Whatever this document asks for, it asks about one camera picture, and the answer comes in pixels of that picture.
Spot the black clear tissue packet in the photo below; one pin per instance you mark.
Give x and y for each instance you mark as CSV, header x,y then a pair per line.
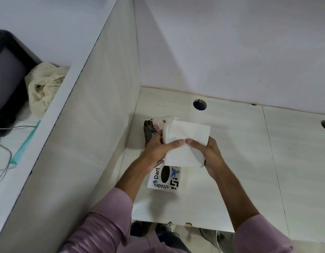
x,y
149,131

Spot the pink shirt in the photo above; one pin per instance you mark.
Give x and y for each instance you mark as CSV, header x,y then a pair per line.
x,y
99,226

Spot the white desk partition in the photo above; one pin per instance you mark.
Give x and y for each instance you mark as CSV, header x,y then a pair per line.
x,y
86,129

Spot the white tissue box with stickers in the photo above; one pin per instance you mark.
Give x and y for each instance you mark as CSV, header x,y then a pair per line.
x,y
158,186

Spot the metal mesh waste bin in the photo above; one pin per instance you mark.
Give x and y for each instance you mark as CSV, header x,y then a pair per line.
x,y
223,242

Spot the person's right white sneaker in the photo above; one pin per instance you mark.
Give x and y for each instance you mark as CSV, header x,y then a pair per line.
x,y
170,226

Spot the person's right hand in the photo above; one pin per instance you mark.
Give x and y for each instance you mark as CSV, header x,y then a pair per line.
x,y
212,158

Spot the person's left forearm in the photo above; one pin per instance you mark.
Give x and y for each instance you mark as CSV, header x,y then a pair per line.
x,y
130,181

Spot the person's left hand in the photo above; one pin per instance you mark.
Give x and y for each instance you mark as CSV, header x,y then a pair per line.
x,y
154,150

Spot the blue jeans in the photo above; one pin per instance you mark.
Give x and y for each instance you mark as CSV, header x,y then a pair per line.
x,y
165,242

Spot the stack of white tissues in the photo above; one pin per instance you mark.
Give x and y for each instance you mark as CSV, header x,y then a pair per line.
x,y
186,131

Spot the black metal rack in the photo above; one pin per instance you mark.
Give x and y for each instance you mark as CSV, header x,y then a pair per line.
x,y
20,57

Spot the teal folder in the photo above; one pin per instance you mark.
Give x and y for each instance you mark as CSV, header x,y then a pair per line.
x,y
25,144

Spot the beige crumpled cloth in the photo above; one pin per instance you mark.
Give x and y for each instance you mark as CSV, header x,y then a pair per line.
x,y
46,86

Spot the person's right forearm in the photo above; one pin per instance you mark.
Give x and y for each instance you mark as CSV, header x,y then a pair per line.
x,y
233,200

